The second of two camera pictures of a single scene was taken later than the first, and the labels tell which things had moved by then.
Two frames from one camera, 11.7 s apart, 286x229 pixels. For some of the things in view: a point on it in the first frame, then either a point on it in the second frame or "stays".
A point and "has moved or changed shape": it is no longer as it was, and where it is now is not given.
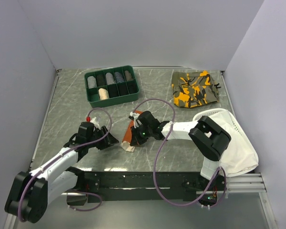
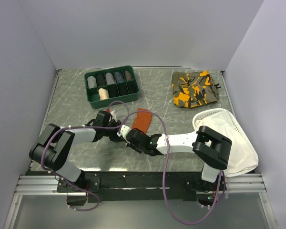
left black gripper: [109, 140] to [115, 138]
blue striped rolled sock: [119, 77] stays
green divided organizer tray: [111, 86] stays
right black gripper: [136, 140] to [131, 146]
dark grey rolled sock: [100, 80] stays
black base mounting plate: [182, 187] stays
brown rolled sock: [128, 76] stays
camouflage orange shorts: [194, 88] stays
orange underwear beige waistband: [126, 143] has moved or changed shape
